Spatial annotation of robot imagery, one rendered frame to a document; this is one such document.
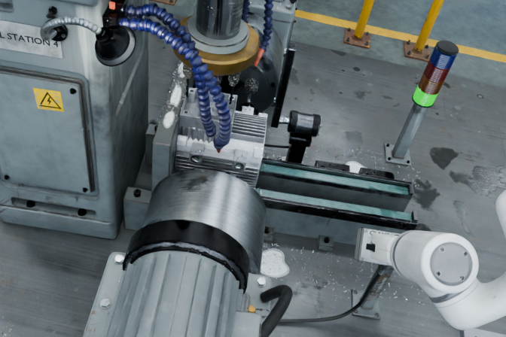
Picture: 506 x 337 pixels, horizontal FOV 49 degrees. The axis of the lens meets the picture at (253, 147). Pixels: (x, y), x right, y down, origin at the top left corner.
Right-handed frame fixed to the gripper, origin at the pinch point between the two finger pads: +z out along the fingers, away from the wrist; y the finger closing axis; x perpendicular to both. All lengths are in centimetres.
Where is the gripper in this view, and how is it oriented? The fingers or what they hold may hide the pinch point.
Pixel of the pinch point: (387, 249)
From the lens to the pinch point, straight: 114.2
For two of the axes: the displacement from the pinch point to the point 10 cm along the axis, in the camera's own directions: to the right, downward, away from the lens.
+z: -0.5, 1.2, 9.9
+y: -9.9, -1.6, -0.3
